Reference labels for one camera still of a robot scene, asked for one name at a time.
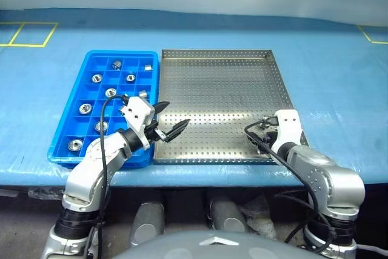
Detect blue compartment tray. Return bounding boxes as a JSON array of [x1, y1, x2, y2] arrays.
[[47, 50, 161, 169]]

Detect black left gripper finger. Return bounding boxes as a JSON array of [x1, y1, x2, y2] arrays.
[[152, 101, 170, 115], [164, 118, 192, 143]]

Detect perforated metal tray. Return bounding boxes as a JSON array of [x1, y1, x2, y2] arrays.
[[153, 49, 310, 166]]

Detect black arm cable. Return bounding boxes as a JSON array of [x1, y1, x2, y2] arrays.
[[86, 94, 130, 259], [244, 120, 339, 254]]

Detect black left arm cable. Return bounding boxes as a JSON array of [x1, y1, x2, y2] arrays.
[[86, 94, 130, 259]]

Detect grey rounded robot leg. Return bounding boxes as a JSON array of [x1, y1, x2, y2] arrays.
[[209, 200, 249, 234], [130, 201, 166, 246]]

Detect crumpled clear plastic sheet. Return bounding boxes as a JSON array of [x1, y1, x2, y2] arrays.
[[239, 195, 276, 238]]

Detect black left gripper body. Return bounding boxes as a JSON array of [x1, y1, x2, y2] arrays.
[[144, 121, 169, 142]]

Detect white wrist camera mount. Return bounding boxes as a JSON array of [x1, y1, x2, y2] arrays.
[[118, 96, 156, 150], [274, 109, 304, 147]]

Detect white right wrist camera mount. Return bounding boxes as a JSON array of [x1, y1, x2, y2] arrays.
[[274, 109, 304, 147]]

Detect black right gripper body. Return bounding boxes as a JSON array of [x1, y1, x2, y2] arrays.
[[247, 116, 279, 154]]

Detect grey robot torso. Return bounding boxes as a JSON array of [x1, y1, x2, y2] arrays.
[[113, 230, 307, 259]]

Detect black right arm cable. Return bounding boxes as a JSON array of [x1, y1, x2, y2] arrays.
[[244, 120, 339, 254]]

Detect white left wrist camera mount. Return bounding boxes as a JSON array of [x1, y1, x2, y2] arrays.
[[118, 96, 156, 150]]

